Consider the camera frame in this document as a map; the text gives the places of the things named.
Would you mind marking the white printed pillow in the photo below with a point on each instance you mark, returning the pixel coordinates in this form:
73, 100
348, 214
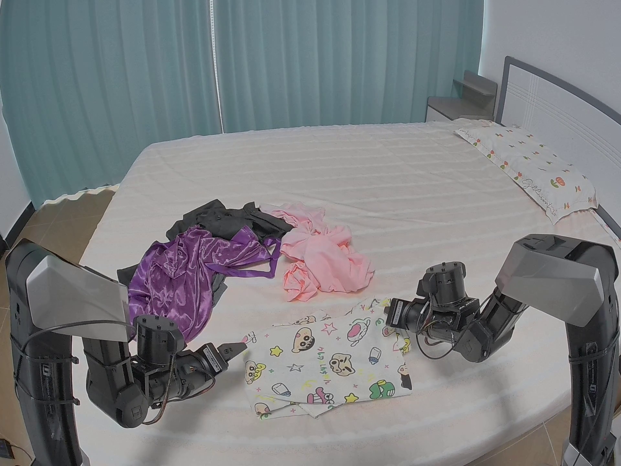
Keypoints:
533, 168

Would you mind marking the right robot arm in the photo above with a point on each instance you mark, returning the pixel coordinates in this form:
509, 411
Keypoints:
558, 279

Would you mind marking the white printed pyjama top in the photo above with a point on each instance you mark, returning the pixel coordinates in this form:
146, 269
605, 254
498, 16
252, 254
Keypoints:
330, 362

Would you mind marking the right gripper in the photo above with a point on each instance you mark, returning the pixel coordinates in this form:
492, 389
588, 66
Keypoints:
402, 314

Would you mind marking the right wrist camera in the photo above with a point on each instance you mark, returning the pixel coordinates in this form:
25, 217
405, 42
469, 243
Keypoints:
423, 287

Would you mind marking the pink garment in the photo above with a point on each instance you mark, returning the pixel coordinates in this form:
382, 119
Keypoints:
325, 260

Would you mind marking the blue-green curtain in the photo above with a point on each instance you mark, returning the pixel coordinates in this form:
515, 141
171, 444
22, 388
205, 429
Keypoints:
106, 80
339, 46

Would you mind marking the black garment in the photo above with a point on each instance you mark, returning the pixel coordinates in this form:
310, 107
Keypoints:
223, 219

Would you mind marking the purple garment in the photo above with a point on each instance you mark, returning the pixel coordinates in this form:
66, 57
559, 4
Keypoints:
179, 279

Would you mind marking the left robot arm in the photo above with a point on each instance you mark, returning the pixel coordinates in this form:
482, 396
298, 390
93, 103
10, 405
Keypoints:
63, 318

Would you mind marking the grey bedside table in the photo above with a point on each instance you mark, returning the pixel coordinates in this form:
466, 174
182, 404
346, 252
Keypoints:
461, 102

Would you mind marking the bed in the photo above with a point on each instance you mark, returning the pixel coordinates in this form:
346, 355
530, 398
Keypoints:
364, 187

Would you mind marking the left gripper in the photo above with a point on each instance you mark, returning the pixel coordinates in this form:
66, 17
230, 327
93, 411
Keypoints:
213, 358

